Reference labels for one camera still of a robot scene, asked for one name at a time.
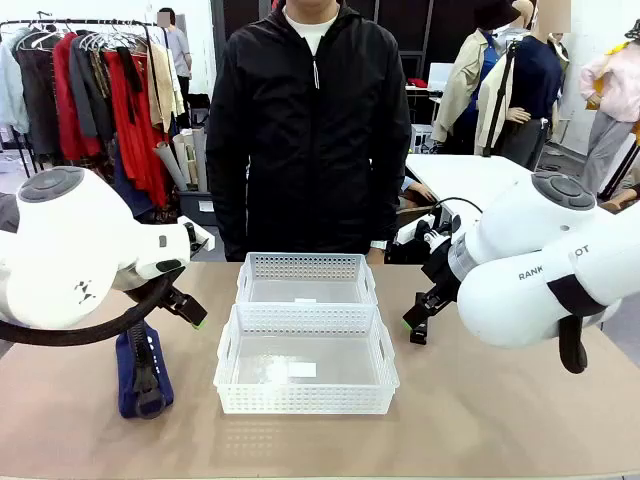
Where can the white smartwatch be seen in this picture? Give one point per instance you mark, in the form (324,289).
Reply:
(378,245)

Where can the person right forearm black sleeve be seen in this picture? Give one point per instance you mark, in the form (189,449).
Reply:
(225,215)

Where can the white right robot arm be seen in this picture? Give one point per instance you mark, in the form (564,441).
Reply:
(530,260)

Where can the beige paper roll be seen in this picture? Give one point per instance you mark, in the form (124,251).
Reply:
(182,160)

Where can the white computer tower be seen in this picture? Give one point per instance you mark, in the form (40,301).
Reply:
(421,139)

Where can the person torso black jacket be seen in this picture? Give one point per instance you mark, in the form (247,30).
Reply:
(310,125)

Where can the red hanging coat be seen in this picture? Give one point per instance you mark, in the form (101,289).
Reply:
(65,100)

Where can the blue denim garment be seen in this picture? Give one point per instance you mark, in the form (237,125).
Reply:
(125,185)

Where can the red hanging dress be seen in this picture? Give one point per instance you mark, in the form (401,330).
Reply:
(142,150)

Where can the mannequin with beige trench coat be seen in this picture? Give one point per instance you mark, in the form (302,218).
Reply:
(462,75)

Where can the white perforated plastic basket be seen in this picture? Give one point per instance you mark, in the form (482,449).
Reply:
(305,395)
(305,267)

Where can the person left hand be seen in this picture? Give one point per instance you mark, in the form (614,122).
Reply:
(376,256)

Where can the black clothes rack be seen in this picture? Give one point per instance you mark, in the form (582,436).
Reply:
(75,21)

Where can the background person grey shirt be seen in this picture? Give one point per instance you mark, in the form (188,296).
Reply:
(177,50)

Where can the black hanging scarf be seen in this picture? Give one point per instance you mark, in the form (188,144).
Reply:
(131,80)

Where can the red cloth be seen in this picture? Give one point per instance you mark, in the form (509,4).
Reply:
(417,82)

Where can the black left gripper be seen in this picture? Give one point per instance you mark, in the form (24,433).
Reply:
(162,295)

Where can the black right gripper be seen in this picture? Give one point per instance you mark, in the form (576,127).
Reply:
(440,270)

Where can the beige hanging jacket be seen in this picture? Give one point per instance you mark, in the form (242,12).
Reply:
(162,90)

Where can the seated background person hand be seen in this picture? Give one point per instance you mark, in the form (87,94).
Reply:
(425,192)

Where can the grey storage box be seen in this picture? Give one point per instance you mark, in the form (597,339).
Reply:
(197,207)

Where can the mannequin with pink top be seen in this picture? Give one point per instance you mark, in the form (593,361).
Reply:
(615,85)

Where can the grey hanging jacket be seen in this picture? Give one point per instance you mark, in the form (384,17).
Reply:
(87,90)

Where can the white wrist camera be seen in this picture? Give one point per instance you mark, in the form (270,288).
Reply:
(197,237)
(415,231)

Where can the black tripod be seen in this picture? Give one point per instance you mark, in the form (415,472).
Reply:
(620,170)
(502,90)

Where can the light blue hanging shirt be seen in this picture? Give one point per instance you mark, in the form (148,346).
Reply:
(11,90)

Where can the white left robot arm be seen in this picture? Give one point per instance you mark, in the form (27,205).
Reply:
(55,260)

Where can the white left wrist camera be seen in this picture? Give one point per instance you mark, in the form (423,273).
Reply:
(197,237)

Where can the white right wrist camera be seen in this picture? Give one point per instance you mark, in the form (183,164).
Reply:
(415,231)

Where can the white monitor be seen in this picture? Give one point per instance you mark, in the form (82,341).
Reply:
(440,75)

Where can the person left forearm black sleeve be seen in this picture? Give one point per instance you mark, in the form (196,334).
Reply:
(387,205)

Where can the tall grey paper roll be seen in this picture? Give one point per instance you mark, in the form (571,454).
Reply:
(200,160)

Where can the dark grey hanging dress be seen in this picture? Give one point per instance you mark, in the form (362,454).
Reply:
(37,100)

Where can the white work table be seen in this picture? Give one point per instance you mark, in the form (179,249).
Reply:
(465,175)

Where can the navy Campus zip pouch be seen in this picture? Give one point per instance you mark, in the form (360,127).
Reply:
(129,390)

